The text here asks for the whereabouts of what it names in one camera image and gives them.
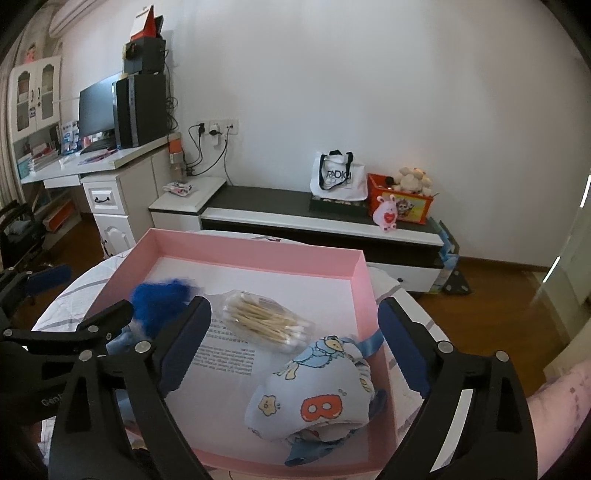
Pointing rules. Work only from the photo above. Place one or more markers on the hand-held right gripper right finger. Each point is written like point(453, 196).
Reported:
point(401, 350)

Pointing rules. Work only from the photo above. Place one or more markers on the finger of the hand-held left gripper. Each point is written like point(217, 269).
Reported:
point(69, 337)
point(51, 280)

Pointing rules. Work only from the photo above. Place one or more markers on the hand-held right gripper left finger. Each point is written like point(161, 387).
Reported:
point(184, 344)

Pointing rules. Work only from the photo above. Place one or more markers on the blue fluffy ball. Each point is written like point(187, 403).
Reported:
point(157, 300)

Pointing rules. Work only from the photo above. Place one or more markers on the clear cotton swab pack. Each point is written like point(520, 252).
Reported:
point(268, 321)

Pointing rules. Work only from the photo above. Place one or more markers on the cartoon print baby cloth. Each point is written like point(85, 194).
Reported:
point(318, 397)

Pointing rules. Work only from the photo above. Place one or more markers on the pink cardboard box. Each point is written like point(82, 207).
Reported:
point(277, 258)

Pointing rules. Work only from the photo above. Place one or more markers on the black office chair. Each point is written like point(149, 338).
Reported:
point(21, 230)

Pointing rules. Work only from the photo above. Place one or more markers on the orange storage box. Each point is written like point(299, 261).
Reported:
point(59, 217)

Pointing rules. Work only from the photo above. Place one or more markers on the black floor scale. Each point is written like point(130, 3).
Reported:
point(457, 284)

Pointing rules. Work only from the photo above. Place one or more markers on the blue packets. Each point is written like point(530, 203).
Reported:
point(448, 258)

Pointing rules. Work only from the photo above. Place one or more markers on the stack of books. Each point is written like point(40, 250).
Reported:
point(39, 159)

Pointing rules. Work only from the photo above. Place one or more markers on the beige curtain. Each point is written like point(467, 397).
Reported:
point(7, 161)

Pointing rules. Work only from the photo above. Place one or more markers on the white desk with drawers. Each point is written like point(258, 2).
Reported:
point(138, 184)

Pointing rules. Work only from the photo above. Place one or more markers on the pink flat pouch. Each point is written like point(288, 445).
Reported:
point(97, 158)

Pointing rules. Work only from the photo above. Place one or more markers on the pink bunny toy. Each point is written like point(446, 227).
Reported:
point(387, 214)

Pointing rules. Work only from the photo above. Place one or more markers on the white low cabinet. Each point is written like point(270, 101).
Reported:
point(184, 205)

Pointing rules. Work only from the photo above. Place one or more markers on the black keyboard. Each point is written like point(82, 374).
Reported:
point(97, 146)

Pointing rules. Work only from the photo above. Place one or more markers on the orange toy box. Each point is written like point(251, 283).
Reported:
point(415, 207)

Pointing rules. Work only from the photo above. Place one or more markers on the blue white product box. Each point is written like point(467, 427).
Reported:
point(69, 137)

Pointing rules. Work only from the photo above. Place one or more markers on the small printed pink case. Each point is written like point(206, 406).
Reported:
point(179, 189)

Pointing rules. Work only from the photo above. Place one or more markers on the pink floral blanket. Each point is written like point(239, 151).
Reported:
point(554, 415)

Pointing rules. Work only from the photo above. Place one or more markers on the black white tv stand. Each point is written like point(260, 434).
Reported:
point(277, 203)

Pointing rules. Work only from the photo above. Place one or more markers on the beige plush toy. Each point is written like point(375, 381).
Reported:
point(413, 180)

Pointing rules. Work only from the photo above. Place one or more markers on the black computer monitor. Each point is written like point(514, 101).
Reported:
point(97, 108)

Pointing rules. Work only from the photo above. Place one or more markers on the orange white bottle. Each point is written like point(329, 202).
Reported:
point(175, 150)

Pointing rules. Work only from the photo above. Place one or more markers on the white tote bag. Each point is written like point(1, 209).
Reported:
point(339, 177)

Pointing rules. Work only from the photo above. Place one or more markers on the white hutch cabinet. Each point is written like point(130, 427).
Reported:
point(37, 97)

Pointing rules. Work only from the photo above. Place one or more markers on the black computer tower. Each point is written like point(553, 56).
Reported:
point(141, 110)

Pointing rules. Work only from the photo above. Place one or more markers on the pink doll figure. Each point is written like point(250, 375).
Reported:
point(31, 53)

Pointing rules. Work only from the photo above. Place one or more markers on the black box stack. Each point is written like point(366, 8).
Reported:
point(145, 57)

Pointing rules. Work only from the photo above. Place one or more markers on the white air conditioner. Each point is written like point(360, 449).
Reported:
point(69, 21)

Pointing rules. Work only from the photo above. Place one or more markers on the red white desk calendar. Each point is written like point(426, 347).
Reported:
point(144, 25)

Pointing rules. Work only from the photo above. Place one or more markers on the white wall outlet strip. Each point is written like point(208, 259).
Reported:
point(217, 127)

